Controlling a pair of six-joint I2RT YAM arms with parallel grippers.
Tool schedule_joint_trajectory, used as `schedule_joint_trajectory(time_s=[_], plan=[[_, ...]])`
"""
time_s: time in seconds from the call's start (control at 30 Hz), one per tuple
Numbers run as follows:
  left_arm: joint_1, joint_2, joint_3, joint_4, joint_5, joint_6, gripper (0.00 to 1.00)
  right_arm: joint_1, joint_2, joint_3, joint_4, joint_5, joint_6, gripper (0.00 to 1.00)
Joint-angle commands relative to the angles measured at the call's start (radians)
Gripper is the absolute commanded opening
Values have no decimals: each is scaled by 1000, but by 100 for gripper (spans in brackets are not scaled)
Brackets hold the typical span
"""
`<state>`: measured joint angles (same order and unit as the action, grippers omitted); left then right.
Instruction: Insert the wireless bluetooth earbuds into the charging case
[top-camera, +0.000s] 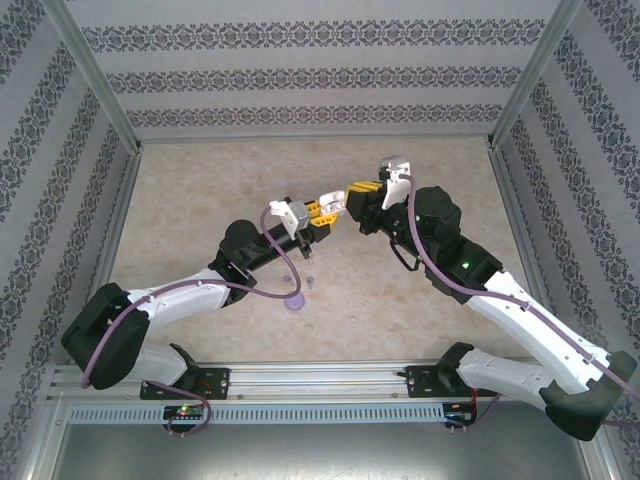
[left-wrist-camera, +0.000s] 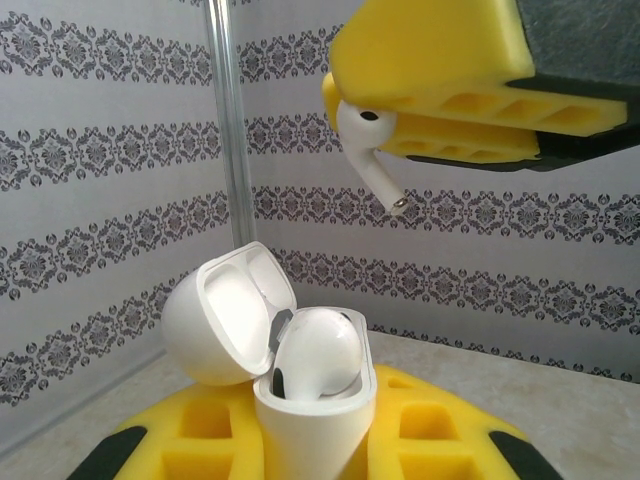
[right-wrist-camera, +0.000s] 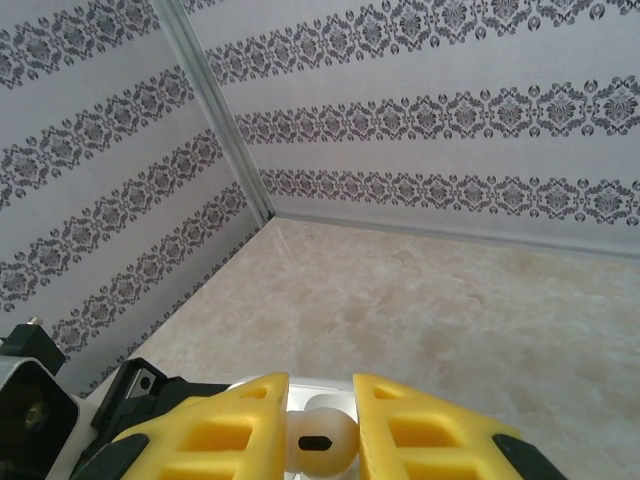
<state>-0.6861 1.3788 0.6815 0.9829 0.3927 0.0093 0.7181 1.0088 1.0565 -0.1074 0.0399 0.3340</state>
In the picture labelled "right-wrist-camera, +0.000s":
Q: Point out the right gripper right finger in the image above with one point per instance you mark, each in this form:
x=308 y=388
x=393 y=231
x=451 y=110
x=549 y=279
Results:
x=370 y=415

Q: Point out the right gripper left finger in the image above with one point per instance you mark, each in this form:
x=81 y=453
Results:
x=265 y=425

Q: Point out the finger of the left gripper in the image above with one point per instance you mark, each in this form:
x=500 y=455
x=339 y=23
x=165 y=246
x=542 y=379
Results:
x=195 y=392

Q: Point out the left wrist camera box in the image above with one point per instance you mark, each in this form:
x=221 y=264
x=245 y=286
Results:
x=55 y=395

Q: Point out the aluminium frame post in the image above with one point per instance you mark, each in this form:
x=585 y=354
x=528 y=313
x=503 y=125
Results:
x=220 y=115

